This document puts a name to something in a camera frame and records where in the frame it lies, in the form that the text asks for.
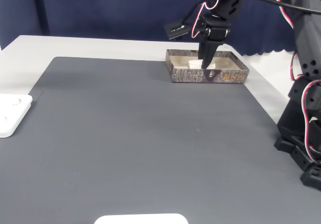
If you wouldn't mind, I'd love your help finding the blue fabric curtain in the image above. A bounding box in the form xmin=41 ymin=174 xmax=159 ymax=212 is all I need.
xmin=0 ymin=0 xmax=321 ymax=58

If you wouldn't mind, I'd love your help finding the plain white rounded plate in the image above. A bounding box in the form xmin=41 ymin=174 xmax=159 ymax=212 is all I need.
xmin=94 ymin=213 xmax=189 ymax=224

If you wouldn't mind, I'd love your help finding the red white black servo wire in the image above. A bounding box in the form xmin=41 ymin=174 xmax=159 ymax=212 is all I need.
xmin=287 ymin=52 xmax=321 ymax=164
xmin=269 ymin=0 xmax=294 ymax=29
xmin=190 ymin=0 xmax=223 ymax=40

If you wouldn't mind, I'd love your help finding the white plate with two holes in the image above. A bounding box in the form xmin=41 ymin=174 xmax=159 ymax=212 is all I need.
xmin=0 ymin=94 xmax=34 ymax=139

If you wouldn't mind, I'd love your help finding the white block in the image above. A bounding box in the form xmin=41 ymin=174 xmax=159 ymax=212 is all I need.
xmin=188 ymin=59 xmax=217 ymax=69

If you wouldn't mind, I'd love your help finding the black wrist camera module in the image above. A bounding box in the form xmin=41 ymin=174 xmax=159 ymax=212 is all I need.
xmin=164 ymin=20 xmax=189 ymax=41

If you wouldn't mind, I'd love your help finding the black camera cable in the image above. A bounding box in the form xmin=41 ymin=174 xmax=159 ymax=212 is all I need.
xmin=181 ymin=0 xmax=321 ymax=25

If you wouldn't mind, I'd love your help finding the bark-print cardboard box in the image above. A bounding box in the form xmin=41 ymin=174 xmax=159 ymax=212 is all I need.
xmin=165 ymin=48 xmax=251 ymax=84

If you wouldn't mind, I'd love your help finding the grey table mat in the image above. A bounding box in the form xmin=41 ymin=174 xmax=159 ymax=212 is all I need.
xmin=0 ymin=56 xmax=321 ymax=224

